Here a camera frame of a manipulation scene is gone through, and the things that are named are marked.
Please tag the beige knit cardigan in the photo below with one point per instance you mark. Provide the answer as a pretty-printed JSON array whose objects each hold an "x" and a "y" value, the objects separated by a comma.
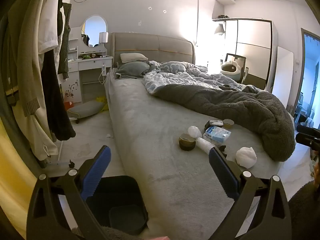
[{"x": 30, "y": 80}]

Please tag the brown tape roll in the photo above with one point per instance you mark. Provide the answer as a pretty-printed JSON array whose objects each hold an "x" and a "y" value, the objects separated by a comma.
[
  {"x": 228, "y": 125},
  {"x": 187, "y": 145}
]

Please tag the white clothes rack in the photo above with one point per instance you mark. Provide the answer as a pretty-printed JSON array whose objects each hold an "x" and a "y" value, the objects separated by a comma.
[{"x": 60, "y": 152}]

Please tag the white panel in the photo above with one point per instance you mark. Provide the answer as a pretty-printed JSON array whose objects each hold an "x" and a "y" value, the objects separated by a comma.
[{"x": 283, "y": 77}]

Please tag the silver table lamp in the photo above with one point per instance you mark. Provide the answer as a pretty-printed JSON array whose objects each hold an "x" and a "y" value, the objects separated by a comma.
[{"x": 103, "y": 38}]

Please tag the black trash bin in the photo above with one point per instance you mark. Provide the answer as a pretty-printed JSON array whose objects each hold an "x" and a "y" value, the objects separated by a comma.
[{"x": 120, "y": 195}]

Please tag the orange box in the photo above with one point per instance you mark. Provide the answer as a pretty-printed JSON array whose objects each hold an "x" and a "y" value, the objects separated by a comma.
[{"x": 68, "y": 104}]

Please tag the yellow bag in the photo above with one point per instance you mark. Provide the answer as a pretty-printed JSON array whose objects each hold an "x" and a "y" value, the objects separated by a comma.
[{"x": 103, "y": 101}]

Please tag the grey cushioned stool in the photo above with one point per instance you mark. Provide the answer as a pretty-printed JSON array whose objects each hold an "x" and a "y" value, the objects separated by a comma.
[{"x": 85, "y": 108}]

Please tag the dark grey fleece blanket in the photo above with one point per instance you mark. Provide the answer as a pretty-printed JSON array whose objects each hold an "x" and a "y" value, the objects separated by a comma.
[{"x": 237, "y": 107}]

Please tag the white cat bed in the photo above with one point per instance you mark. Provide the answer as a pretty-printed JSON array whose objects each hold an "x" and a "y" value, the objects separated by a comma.
[{"x": 230, "y": 68}]

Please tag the small black box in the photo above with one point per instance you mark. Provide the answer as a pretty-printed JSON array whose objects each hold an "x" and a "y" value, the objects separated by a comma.
[{"x": 212, "y": 123}]

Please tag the white power strip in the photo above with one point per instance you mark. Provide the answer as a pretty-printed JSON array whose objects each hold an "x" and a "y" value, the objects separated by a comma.
[{"x": 103, "y": 68}]

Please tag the grey bed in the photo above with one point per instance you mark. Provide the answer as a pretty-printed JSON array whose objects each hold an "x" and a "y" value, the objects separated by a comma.
[{"x": 155, "y": 130}]

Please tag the white t-shirt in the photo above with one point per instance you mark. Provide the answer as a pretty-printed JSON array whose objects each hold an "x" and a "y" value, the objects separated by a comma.
[{"x": 48, "y": 25}]

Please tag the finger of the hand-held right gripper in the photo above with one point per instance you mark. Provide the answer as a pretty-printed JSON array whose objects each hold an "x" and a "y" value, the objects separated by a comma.
[
  {"x": 307, "y": 141},
  {"x": 308, "y": 130}
]

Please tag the beige pillow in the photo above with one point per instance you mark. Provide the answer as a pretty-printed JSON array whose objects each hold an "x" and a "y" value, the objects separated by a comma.
[{"x": 132, "y": 57}]

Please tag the grey pillow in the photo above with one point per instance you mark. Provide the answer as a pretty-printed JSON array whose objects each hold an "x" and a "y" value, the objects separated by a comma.
[{"x": 132, "y": 69}]

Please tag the green items on table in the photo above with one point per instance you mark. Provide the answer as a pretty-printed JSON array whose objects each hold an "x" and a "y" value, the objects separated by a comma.
[{"x": 87, "y": 56}]

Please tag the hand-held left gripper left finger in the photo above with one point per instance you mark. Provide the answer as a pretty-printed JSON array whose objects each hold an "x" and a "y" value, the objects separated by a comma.
[{"x": 98, "y": 170}]

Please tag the white dressing table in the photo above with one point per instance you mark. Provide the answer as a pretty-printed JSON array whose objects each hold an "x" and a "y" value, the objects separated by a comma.
[{"x": 92, "y": 62}]

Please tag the blue white tissue packet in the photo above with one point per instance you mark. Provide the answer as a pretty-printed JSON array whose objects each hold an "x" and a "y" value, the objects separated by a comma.
[{"x": 216, "y": 133}]

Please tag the wardrobe with sliding doors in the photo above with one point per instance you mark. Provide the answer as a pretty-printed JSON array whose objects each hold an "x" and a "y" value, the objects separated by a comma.
[{"x": 250, "y": 52}]

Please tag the grey wall lamp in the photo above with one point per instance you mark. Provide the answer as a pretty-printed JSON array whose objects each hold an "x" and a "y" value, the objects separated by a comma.
[{"x": 219, "y": 28}]

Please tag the oval mirror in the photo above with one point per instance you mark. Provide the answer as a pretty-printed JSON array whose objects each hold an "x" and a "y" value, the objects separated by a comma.
[{"x": 95, "y": 30}]

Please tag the person's right forearm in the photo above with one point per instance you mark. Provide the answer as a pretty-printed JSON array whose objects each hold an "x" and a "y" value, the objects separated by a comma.
[{"x": 305, "y": 210}]

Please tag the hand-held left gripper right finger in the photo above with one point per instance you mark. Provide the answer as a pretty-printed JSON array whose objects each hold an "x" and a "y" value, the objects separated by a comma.
[{"x": 221, "y": 172}]

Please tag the grey door frame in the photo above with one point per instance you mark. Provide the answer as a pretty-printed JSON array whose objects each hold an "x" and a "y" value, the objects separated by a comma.
[{"x": 303, "y": 55}]

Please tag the blue patterned duvet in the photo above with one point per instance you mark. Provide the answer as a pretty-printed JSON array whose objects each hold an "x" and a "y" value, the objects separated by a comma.
[{"x": 180, "y": 76}]

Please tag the dark items on shelf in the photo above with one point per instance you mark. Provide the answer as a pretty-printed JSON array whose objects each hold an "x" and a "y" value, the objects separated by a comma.
[{"x": 222, "y": 16}]

